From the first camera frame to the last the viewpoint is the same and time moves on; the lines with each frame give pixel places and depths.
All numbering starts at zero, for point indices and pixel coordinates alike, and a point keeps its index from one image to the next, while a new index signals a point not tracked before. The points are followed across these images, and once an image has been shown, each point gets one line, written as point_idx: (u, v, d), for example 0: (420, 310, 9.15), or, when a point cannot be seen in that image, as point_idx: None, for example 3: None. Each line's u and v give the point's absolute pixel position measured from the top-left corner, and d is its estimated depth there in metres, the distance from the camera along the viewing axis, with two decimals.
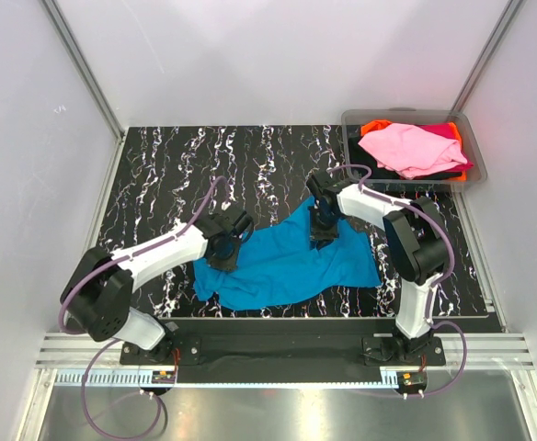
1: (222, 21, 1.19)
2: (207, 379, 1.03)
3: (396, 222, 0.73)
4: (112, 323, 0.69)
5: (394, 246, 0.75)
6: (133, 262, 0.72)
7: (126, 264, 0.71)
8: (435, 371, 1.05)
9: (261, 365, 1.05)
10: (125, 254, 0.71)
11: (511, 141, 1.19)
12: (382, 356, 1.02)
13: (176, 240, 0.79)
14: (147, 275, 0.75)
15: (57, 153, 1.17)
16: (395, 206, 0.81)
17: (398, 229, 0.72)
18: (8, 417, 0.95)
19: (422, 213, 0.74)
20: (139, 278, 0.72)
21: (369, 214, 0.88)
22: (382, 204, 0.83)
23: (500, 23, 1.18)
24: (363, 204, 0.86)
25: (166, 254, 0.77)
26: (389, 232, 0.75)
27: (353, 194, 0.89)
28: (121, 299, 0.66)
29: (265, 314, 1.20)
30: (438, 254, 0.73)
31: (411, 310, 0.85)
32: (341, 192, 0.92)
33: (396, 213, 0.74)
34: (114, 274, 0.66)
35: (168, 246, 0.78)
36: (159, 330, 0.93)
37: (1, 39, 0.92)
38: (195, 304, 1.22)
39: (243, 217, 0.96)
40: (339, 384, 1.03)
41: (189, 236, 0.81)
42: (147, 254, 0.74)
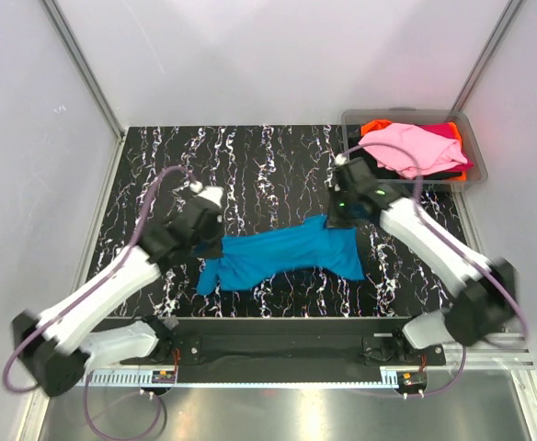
1: (222, 21, 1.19)
2: (208, 379, 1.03)
3: (469, 293, 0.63)
4: (66, 379, 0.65)
5: (458, 309, 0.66)
6: (62, 324, 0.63)
7: (52, 329, 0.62)
8: (435, 371, 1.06)
9: (261, 366, 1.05)
10: (51, 318, 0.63)
11: (512, 141, 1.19)
12: (382, 356, 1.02)
13: (113, 277, 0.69)
14: (89, 325, 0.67)
15: (57, 154, 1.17)
16: (472, 266, 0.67)
17: (476, 306, 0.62)
18: (8, 417, 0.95)
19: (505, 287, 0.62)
20: (77, 334, 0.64)
21: (417, 247, 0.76)
22: (452, 257, 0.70)
23: (500, 24, 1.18)
24: (419, 239, 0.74)
25: (104, 299, 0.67)
26: (456, 298, 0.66)
27: (409, 222, 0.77)
28: (58, 366, 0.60)
29: (265, 314, 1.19)
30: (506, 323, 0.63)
31: (429, 336, 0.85)
32: (389, 210, 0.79)
33: (471, 285, 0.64)
34: (42, 345, 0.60)
35: (104, 288, 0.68)
36: (152, 337, 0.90)
37: (1, 39, 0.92)
38: (195, 304, 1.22)
39: (204, 214, 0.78)
40: (339, 383, 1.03)
41: (128, 267, 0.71)
42: (78, 308, 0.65)
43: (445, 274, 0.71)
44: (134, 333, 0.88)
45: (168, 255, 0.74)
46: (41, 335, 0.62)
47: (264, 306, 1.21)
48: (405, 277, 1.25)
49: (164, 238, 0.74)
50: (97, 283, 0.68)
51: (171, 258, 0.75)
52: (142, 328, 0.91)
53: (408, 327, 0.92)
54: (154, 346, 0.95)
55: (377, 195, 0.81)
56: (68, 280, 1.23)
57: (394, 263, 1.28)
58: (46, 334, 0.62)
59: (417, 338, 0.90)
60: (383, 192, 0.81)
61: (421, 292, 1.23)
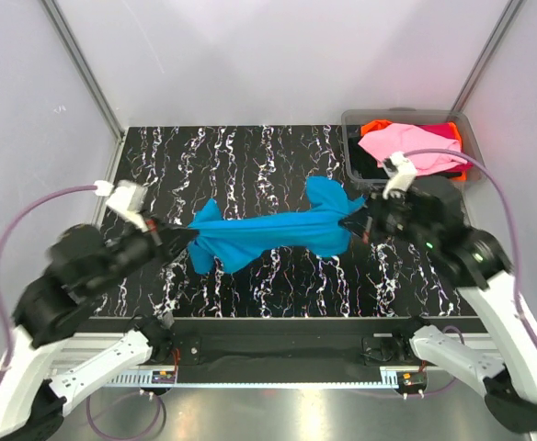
1: (222, 21, 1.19)
2: (208, 379, 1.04)
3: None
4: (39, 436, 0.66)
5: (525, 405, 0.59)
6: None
7: None
8: (433, 371, 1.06)
9: (261, 365, 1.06)
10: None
11: (512, 141, 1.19)
12: (382, 356, 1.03)
13: (10, 368, 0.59)
14: (27, 395, 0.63)
15: (57, 154, 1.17)
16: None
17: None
18: None
19: None
20: (15, 415, 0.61)
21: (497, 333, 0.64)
22: None
23: (500, 24, 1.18)
24: (506, 329, 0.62)
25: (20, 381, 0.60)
26: (527, 409, 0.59)
27: (500, 306, 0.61)
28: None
29: (265, 314, 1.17)
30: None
31: (441, 360, 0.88)
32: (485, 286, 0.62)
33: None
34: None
35: (13, 377, 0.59)
36: (145, 347, 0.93)
37: (1, 38, 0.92)
38: (195, 304, 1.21)
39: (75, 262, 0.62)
40: (338, 383, 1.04)
41: (21, 351, 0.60)
42: None
43: (519, 367, 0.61)
44: (121, 350, 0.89)
45: (59, 324, 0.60)
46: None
47: (264, 307, 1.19)
48: (405, 277, 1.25)
49: (45, 308, 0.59)
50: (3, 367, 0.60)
51: (64, 325, 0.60)
52: (135, 337, 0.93)
53: (417, 342, 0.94)
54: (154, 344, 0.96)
55: (475, 262, 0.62)
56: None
57: (394, 263, 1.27)
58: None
59: (427, 353, 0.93)
60: (482, 258, 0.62)
61: (421, 292, 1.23)
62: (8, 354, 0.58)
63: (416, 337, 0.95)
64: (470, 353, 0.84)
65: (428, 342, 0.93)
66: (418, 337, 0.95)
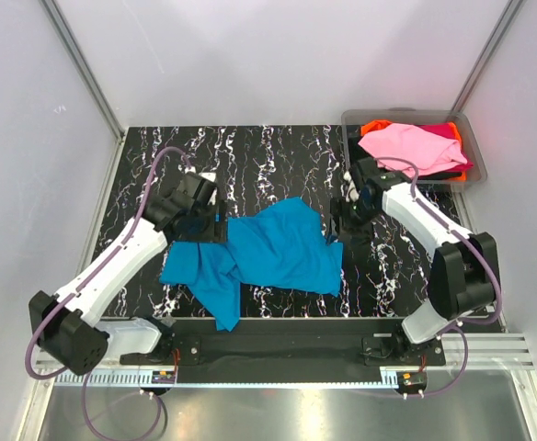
1: (222, 21, 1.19)
2: (207, 379, 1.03)
3: (446, 251, 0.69)
4: (87, 362, 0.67)
5: (435, 274, 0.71)
6: (81, 298, 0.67)
7: (74, 302, 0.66)
8: (435, 371, 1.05)
9: (261, 366, 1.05)
10: (70, 293, 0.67)
11: (512, 141, 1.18)
12: (382, 356, 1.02)
13: (124, 249, 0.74)
14: (107, 298, 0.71)
15: (56, 154, 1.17)
16: (452, 234, 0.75)
17: (449, 265, 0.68)
18: (8, 417, 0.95)
19: (477, 254, 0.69)
20: (95, 310, 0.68)
21: (414, 227, 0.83)
22: (435, 226, 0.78)
23: (500, 23, 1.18)
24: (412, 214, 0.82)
25: (117, 270, 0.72)
26: (436, 261, 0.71)
27: (403, 200, 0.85)
28: (84, 338, 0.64)
29: (265, 314, 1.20)
30: (480, 297, 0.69)
31: (425, 323, 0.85)
32: (389, 191, 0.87)
33: (451, 247, 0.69)
34: (66, 317, 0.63)
35: (115, 263, 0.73)
36: (154, 332, 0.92)
37: (1, 38, 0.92)
38: (195, 304, 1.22)
39: (204, 186, 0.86)
40: (339, 383, 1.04)
41: (138, 237, 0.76)
42: (95, 280, 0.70)
43: (431, 244, 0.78)
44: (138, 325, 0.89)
45: (173, 224, 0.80)
46: (63, 310, 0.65)
47: (264, 307, 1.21)
48: (405, 277, 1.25)
49: (166, 208, 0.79)
50: (111, 254, 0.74)
51: (177, 226, 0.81)
52: (145, 321, 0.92)
53: (405, 321, 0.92)
54: (157, 343, 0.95)
55: (382, 178, 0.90)
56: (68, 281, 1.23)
57: (394, 263, 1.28)
58: (68, 308, 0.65)
59: (415, 328, 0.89)
60: (386, 177, 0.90)
61: (421, 292, 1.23)
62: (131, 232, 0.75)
63: (405, 323, 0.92)
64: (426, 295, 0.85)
65: (413, 319, 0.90)
66: (407, 318, 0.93)
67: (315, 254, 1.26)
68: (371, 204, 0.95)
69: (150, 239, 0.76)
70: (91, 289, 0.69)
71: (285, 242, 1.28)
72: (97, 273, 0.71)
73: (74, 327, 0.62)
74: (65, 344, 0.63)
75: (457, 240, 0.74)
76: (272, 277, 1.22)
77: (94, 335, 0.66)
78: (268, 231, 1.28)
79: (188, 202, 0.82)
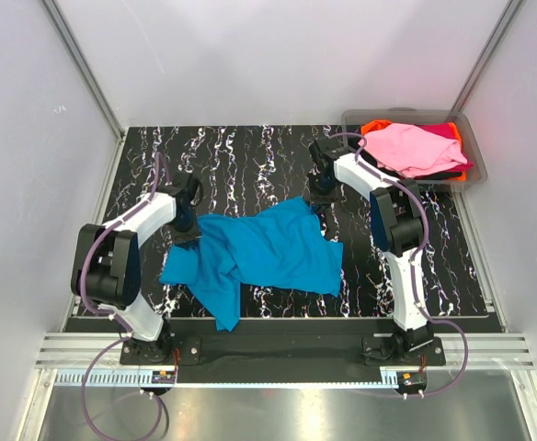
1: (222, 22, 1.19)
2: (207, 379, 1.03)
3: (377, 191, 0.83)
4: (129, 287, 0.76)
5: (376, 213, 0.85)
6: (126, 224, 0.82)
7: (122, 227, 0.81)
8: (435, 371, 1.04)
9: (260, 365, 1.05)
10: (118, 220, 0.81)
11: (511, 141, 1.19)
12: (382, 356, 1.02)
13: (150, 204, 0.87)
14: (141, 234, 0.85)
15: (57, 153, 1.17)
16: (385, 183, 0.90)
17: (382, 204, 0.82)
18: (8, 417, 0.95)
19: (405, 190, 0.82)
20: None
21: (358, 184, 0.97)
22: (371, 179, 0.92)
23: (500, 23, 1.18)
24: (355, 172, 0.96)
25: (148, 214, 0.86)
26: (372, 204, 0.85)
27: (349, 163, 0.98)
28: (131, 253, 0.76)
29: (265, 314, 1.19)
30: (413, 232, 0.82)
31: (403, 298, 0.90)
32: (337, 159, 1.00)
33: (382, 189, 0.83)
34: (117, 236, 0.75)
35: (144, 210, 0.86)
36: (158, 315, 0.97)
37: (1, 39, 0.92)
38: (195, 304, 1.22)
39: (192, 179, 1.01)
40: (339, 383, 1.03)
41: (159, 197, 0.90)
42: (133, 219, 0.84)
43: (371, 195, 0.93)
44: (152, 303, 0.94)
45: (179, 201, 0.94)
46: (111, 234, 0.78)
47: (264, 307, 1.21)
48: None
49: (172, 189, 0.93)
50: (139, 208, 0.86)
51: (180, 203, 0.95)
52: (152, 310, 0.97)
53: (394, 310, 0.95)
54: (158, 337, 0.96)
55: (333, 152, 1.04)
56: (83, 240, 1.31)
57: None
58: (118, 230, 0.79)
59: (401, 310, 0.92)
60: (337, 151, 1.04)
61: None
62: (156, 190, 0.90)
63: (395, 315, 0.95)
64: (395, 268, 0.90)
65: (398, 306, 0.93)
66: (395, 314, 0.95)
67: (315, 254, 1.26)
68: (327, 175, 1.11)
69: (167, 197, 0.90)
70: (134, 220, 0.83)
71: (285, 241, 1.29)
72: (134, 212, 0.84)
73: (128, 239, 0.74)
74: (118, 259, 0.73)
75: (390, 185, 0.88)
76: (272, 277, 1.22)
77: (135, 257, 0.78)
78: (268, 230, 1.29)
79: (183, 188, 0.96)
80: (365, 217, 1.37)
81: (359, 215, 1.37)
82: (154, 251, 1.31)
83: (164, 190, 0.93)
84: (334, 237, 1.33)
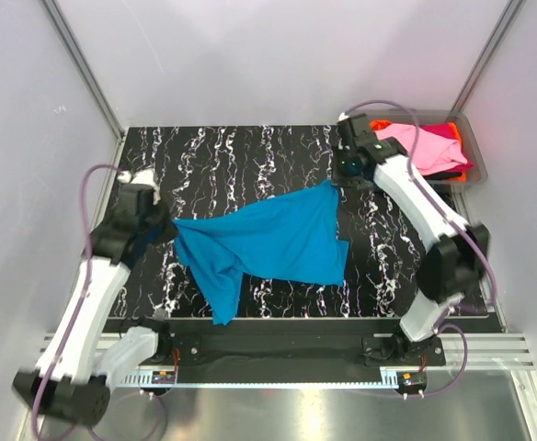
1: (222, 21, 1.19)
2: (207, 379, 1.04)
3: (443, 249, 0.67)
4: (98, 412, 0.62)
5: (429, 264, 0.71)
6: (64, 359, 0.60)
7: (60, 367, 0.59)
8: (435, 371, 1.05)
9: (259, 366, 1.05)
10: (51, 362, 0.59)
11: (511, 141, 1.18)
12: (382, 356, 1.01)
13: (88, 297, 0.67)
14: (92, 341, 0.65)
15: (57, 153, 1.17)
16: (449, 226, 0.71)
17: (445, 262, 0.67)
18: (9, 417, 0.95)
19: (474, 245, 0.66)
20: (85, 357, 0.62)
21: (404, 204, 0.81)
22: (432, 212, 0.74)
23: (500, 23, 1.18)
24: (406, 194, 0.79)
25: (92, 313, 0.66)
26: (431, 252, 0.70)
27: (397, 177, 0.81)
28: (86, 389, 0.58)
29: (265, 314, 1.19)
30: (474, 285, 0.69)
31: (420, 318, 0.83)
32: (384, 165, 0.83)
33: (447, 241, 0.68)
34: (60, 385, 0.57)
35: (87, 310, 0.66)
36: (151, 335, 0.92)
37: (1, 38, 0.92)
38: (195, 304, 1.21)
39: (143, 196, 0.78)
40: (339, 383, 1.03)
41: (97, 279, 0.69)
42: (76, 330, 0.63)
43: (425, 228, 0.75)
44: (133, 338, 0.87)
45: (129, 249, 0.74)
46: (51, 379, 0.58)
47: (265, 307, 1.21)
48: (405, 277, 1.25)
49: (118, 236, 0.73)
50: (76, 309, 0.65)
51: (131, 252, 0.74)
52: (137, 332, 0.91)
53: (404, 318, 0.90)
54: (157, 342, 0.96)
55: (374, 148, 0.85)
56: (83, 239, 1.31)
57: (394, 263, 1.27)
58: (55, 377, 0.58)
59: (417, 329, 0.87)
60: (381, 147, 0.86)
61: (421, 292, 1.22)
62: (87, 280, 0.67)
63: (403, 322, 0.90)
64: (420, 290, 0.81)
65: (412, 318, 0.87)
66: (404, 320, 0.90)
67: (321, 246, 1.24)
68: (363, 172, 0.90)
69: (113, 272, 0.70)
70: (74, 348, 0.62)
71: (292, 231, 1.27)
72: (73, 322, 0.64)
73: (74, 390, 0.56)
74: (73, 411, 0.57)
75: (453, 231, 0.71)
76: (274, 269, 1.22)
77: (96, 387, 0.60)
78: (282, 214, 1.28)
79: (133, 228, 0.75)
80: (365, 217, 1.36)
81: (359, 214, 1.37)
82: (154, 251, 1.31)
83: (107, 238, 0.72)
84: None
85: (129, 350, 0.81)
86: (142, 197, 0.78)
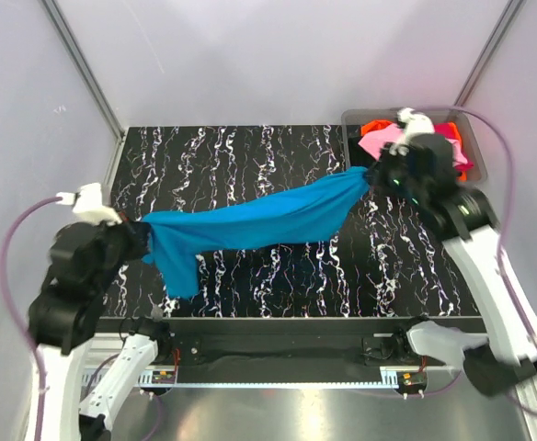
1: (222, 20, 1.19)
2: (208, 379, 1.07)
3: (519, 376, 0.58)
4: None
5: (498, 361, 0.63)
6: None
7: None
8: (434, 371, 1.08)
9: (260, 365, 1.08)
10: None
11: (512, 140, 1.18)
12: (382, 356, 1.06)
13: (50, 390, 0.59)
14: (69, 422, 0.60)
15: (57, 152, 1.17)
16: (533, 346, 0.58)
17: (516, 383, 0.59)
18: (8, 417, 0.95)
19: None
20: None
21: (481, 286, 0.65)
22: (517, 321, 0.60)
23: (500, 22, 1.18)
24: (489, 291, 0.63)
25: (59, 403, 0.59)
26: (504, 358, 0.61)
27: (481, 261, 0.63)
28: None
29: (265, 314, 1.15)
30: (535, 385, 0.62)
31: (437, 351, 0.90)
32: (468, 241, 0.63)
33: (528, 365, 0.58)
34: None
35: (51, 402, 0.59)
36: (150, 345, 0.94)
37: (1, 37, 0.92)
38: (195, 304, 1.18)
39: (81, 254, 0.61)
40: (339, 383, 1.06)
41: (53, 368, 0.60)
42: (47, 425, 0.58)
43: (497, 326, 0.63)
44: (131, 355, 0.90)
45: (81, 321, 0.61)
46: None
47: (264, 307, 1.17)
48: (405, 277, 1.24)
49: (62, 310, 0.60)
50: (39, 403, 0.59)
51: (83, 325, 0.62)
52: (137, 343, 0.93)
53: (415, 332, 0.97)
54: (158, 343, 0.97)
55: (459, 213, 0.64)
56: None
57: (394, 263, 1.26)
58: None
59: (422, 345, 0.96)
60: (468, 211, 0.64)
61: (421, 291, 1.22)
62: (43, 374, 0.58)
63: (412, 329, 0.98)
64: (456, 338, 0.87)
65: (424, 333, 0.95)
66: (414, 328, 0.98)
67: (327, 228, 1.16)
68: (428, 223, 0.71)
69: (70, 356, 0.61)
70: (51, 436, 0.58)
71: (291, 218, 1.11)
72: (41, 418, 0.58)
73: None
74: None
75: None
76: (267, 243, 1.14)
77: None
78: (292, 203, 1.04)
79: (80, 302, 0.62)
80: (365, 217, 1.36)
81: (359, 214, 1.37)
82: None
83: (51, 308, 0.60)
84: (318, 254, 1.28)
85: (127, 372, 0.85)
86: (82, 252, 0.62)
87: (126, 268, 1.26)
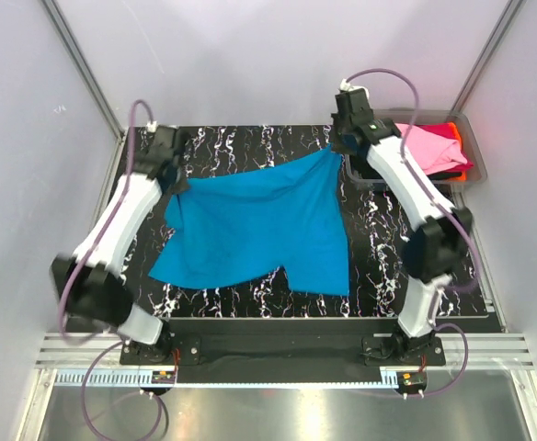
1: (223, 21, 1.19)
2: (207, 380, 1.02)
3: (428, 231, 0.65)
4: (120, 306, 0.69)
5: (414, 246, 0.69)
6: (99, 252, 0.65)
7: (94, 256, 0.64)
8: (435, 371, 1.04)
9: (261, 365, 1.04)
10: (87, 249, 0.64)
11: (511, 141, 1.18)
12: (382, 356, 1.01)
13: (126, 202, 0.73)
14: (123, 243, 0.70)
15: (57, 153, 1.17)
16: (435, 208, 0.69)
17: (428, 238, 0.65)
18: (8, 416, 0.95)
19: (459, 225, 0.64)
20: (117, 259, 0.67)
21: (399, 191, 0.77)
22: (421, 197, 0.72)
23: (500, 23, 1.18)
24: (395, 175, 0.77)
25: (125, 220, 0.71)
26: (417, 236, 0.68)
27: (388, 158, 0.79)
28: (113, 282, 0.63)
29: (265, 314, 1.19)
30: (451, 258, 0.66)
31: (413, 309, 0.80)
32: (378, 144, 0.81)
33: (433, 223, 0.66)
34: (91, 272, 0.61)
35: (124, 213, 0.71)
36: (157, 320, 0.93)
37: (1, 37, 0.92)
38: (195, 304, 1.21)
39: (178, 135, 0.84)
40: (338, 383, 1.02)
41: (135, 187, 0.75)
42: (110, 230, 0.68)
43: (414, 216, 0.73)
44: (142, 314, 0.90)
45: (162, 173, 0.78)
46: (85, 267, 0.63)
47: (264, 307, 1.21)
48: (405, 277, 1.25)
49: (153, 160, 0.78)
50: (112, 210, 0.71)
51: (165, 176, 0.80)
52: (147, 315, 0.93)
53: (401, 313, 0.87)
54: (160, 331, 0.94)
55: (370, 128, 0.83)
56: (82, 238, 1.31)
57: (394, 263, 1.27)
58: (90, 263, 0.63)
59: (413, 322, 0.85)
60: (377, 127, 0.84)
61: None
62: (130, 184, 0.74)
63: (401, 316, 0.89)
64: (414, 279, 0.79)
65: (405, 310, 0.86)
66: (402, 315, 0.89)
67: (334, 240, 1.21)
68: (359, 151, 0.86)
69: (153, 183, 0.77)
70: (108, 243, 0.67)
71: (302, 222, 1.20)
72: (110, 221, 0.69)
73: (104, 276, 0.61)
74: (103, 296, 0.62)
75: (441, 214, 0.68)
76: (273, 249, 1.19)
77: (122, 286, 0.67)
78: (288, 172, 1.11)
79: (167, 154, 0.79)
80: (365, 217, 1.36)
81: (359, 214, 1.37)
82: (154, 252, 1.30)
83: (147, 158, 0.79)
84: None
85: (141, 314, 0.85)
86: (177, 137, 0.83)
87: (127, 268, 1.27)
